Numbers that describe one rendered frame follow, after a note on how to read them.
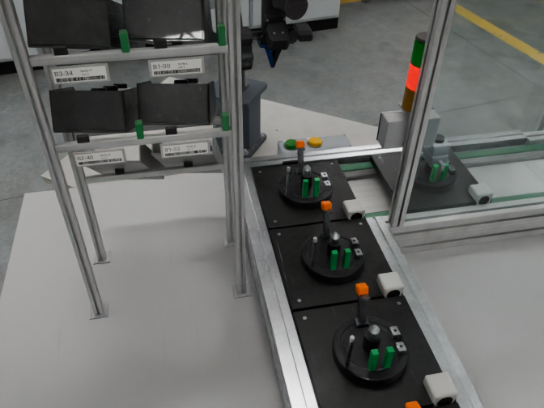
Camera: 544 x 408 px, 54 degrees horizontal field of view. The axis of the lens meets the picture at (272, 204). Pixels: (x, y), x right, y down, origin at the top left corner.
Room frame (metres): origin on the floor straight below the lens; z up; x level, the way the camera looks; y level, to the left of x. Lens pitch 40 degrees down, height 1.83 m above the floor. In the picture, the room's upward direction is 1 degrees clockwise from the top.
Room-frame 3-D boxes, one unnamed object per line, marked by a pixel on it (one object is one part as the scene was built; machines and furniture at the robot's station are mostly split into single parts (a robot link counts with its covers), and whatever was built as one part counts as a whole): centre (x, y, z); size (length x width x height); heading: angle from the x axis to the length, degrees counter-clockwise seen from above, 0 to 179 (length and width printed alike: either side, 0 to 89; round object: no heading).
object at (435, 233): (1.11, -0.38, 0.91); 0.84 x 0.28 x 0.10; 102
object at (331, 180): (1.07, -0.09, 1.01); 0.24 x 0.24 x 0.13; 12
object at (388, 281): (0.83, -0.14, 1.01); 0.24 x 0.24 x 0.13; 12
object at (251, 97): (1.44, 0.12, 0.96); 0.15 x 0.15 x 0.20; 66
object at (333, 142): (1.30, -0.12, 0.93); 0.21 x 0.07 x 0.06; 102
